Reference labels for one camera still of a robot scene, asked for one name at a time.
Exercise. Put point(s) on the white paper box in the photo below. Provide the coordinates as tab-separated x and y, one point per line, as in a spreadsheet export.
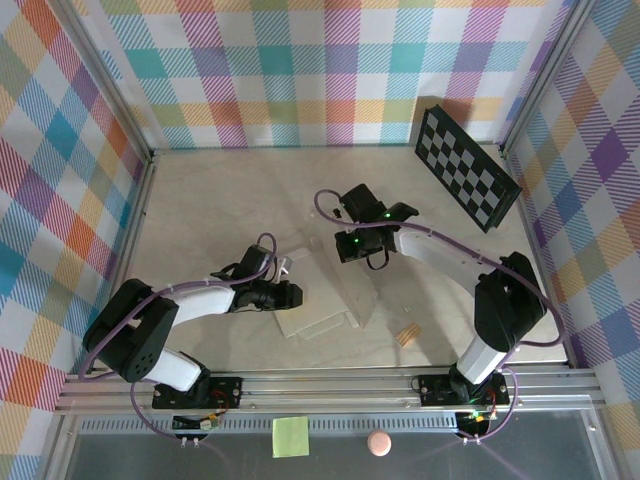
325	295

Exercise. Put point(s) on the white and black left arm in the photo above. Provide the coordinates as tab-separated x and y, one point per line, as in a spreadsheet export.
200	302

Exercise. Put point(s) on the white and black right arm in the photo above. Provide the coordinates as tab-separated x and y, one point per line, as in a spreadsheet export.
435	252

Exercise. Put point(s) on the small wooden block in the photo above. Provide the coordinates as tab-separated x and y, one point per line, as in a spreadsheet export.
407	335

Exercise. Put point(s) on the black white checkerboard panel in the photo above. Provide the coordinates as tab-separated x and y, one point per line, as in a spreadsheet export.
465	165

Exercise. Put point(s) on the green sticky note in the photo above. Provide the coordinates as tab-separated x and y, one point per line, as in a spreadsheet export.
291	437

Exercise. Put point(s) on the perforated metal strip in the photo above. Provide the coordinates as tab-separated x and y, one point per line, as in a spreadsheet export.
350	425

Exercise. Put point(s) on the small circuit board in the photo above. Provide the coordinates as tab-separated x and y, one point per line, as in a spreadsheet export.
195	422
477	417

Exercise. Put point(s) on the pink round disc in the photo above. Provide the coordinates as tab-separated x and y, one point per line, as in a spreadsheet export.
379	443

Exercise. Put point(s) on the grey metal shelf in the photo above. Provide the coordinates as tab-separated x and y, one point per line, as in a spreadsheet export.
450	460

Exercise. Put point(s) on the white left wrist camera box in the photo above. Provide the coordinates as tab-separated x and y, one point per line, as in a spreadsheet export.
285	264

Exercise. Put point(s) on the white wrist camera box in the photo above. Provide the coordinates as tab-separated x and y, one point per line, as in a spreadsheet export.
285	264
344	206

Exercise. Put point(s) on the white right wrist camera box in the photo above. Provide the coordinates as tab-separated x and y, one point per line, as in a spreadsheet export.
344	206

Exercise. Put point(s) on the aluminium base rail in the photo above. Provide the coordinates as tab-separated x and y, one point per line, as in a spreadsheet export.
325	390

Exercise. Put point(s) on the aluminium side rail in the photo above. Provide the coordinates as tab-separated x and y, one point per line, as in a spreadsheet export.
137	225
537	250

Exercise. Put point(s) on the aluminium frame post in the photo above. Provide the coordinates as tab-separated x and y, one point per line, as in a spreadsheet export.
545	75
110	85

